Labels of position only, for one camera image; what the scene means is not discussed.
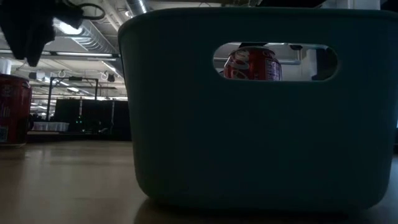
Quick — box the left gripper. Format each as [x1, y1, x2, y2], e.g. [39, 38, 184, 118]
[0, 0, 85, 67]

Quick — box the red Coca-Cola can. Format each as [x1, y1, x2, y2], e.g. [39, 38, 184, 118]
[223, 45, 283, 82]
[0, 73, 33, 147]

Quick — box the teal plastic bin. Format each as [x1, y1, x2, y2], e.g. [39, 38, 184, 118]
[117, 6, 398, 212]

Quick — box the long ceiling light tube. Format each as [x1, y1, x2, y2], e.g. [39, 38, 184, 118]
[0, 49, 121, 60]

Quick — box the white plastic tray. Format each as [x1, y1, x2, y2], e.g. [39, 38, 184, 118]
[32, 121, 70, 132]

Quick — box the black backdrop panel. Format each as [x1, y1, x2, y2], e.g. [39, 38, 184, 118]
[54, 98, 133, 141]

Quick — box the black rack frame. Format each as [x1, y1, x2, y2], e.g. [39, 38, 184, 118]
[46, 77, 100, 134]

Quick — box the silver ceiling duct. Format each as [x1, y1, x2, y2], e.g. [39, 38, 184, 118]
[126, 0, 150, 16]
[52, 17, 121, 54]

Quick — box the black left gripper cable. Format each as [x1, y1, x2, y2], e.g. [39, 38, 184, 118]
[70, 2, 106, 21]

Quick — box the black aluminium table frame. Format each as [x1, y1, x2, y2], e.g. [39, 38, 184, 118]
[26, 132, 133, 142]

